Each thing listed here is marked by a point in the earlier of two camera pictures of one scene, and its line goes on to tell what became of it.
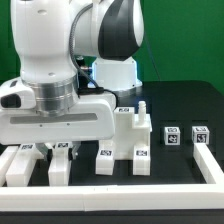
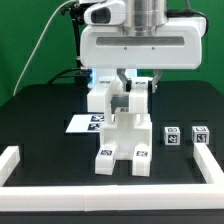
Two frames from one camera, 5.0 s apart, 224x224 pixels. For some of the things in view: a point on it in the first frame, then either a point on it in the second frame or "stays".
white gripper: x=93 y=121 -> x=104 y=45
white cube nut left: x=172 y=136 stays
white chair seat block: x=131 y=130 stays
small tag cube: x=141 y=160 stays
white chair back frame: x=25 y=156 -> x=102 y=90
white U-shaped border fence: x=115 y=197 stays
